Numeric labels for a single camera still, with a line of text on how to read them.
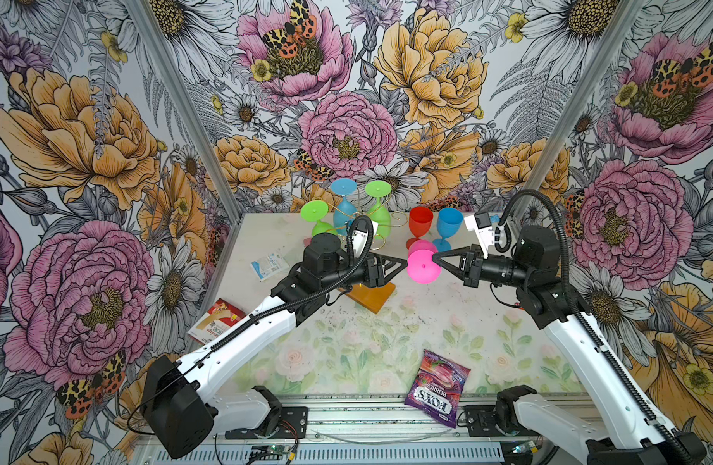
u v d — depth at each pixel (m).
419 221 0.99
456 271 0.61
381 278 0.60
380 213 0.86
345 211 0.88
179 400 0.38
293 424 0.73
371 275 0.59
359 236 0.64
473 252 0.59
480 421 0.74
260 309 0.50
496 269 0.57
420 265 0.64
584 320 0.46
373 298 0.97
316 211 0.78
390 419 0.76
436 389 0.78
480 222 0.57
